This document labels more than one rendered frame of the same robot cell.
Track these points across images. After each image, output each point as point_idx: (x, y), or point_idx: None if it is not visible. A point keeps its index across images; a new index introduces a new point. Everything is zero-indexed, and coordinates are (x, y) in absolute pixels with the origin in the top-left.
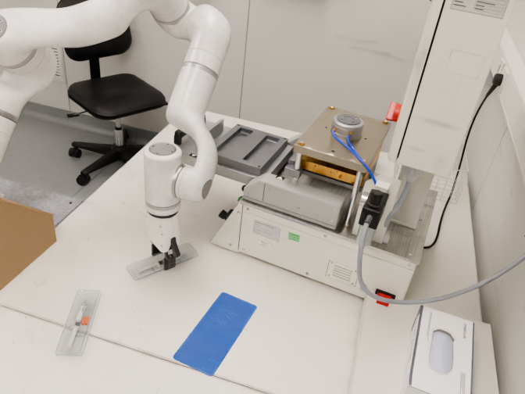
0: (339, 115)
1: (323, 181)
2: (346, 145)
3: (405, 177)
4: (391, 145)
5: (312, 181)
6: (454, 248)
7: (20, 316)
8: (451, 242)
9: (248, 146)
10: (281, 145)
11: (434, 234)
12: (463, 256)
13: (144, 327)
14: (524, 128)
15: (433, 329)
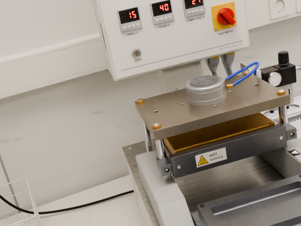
0: (206, 84)
1: (207, 187)
2: (258, 63)
3: (230, 65)
4: (247, 32)
5: (221, 191)
6: (124, 186)
7: None
8: (116, 190)
9: (277, 210)
10: (225, 196)
11: (113, 201)
12: (128, 180)
13: None
14: (101, 47)
15: (270, 116)
